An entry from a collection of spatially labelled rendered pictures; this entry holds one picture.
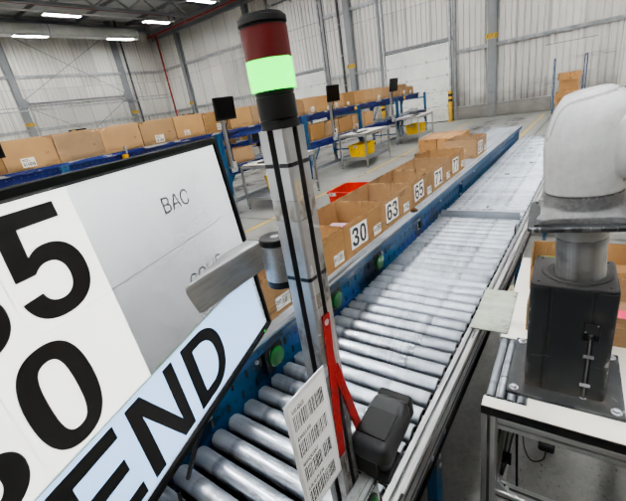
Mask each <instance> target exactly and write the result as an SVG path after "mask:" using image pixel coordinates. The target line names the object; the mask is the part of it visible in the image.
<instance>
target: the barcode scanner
mask: <svg viewBox="0 0 626 501"><path fill-rule="evenodd" d="M413 414H414V411H413V405H412V399H411V397H410V396H407V395H404V394H401V393H398V392H395V391H392V390H389V389H386V388H380V390H379V391H378V394H377V395H375V397H374V398H373V399H372V401H371V403H370V405H369V406H368V408H367V410H366V412H365V413H364V415H363V417H362V419H361V422H360V423H359V425H358V427H357V429H355V431H354V433H353V436H352V439H353V446H354V448H355V451H356V452H357V454H358V455H359V456H360V457H362V458H364V459H365V460H368V461H370V462H372V463H374V464H376V465H377V468H378V469H379V470H381V471H382V472H381V474H380V476H379V478H376V477H374V476H372V475H370V474H368V473H367V474H368V475H370V476H372V477H373V478H375V479H377V480H379V481H381V482H382V483H384V484H390V483H391V480H392V477H393V475H394V472H395V469H396V466H397V464H398V461H399V458H400V452H399V451H398V449H399V446H400V444H401V442H402V440H403V438H404V435H405V433H406V431H407V429H408V427H409V424H410V419H411V418H412V416H413Z"/></svg>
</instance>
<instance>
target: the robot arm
mask: <svg viewBox="0 0 626 501"><path fill-rule="evenodd" d="M544 181H545V196H544V197H543V198H540V199H539V206H540V207H541V214H540V215H539V216H538V217H537V224H538V225H540V226H550V225H566V224H626V87H625V86H622V85H617V84H615V83H606V84H601V85H596V86H592V87H588V88H584V89H581V90H577V91H574V92H571V93H569V94H567V95H565V96H564V97H563V98H562V100H561V101H560V102H559V104H558V105H557V106H556V107H555V109H554V111H553V113H552V115H551V117H550V120H549V123H548V128H547V132H546V137H545V145H544Z"/></svg>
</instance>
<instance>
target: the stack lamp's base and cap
mask: <svg viewBox="0 0 626 501"><path fill-rule="evenodd" d="M271 22H282V23H286V22H287V19H286V14H284V13H282V11H280V10H277V9H265V10H258V11H253V12H250V13H246V14H244V15H242V16H241V17H240V18H239V20H238V21H237V22H236V23H237V28H238V29H239V30H242V29H244V28H246V27H249V26H253V25H257V24H262V23H271ZM255 97H256V104H257V109H258V114H259V120H260V121H261V124H260V125H261V130H262V131H270V130H277V129H283V128H288V127H293V126H298V125H300V123H299V117H297V115H298V111H297V105H296V98H295V92H294V87H284V88H278V89H272V90H266V91H261V92H257V93H255Z"/></svg>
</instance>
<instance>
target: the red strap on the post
mask: <svg viewBox="0 0 626 501"><path fill-rule="evenodd" d="M322 325H323V334H324V342H325V350H326V358H327V366H328V372H329V383H330V391H331V399H332V407H333V416H334V424H335V432H336V439H337V444H338V450H339V458H341V456H342V455H343V453H344V452H345V444H344V436H343V427H342V418H341V409H340V401H339V392H338V388H339V390H340V393H341V395H342V397H343V400H344V402H345V405H346V407H347V409H348V412H349V414H350V417H351V419H352V421H353V424H354V426H355V429H357V427H358V425H359V423H360V422H361V419H360V417H359V414H358V412H357V409H356V407H355V404H354V402H353V399H352V397H351V394H350V391H349V389H348V386H347V384H346V381H345V379H344V376H343V374H342V371H341V369H340V366H339V363H336V365H335V357H334V348H333V339H332V330H331V321H330V313H329V312H327V313H326V314H325V315H324V316H322Z"/></svg>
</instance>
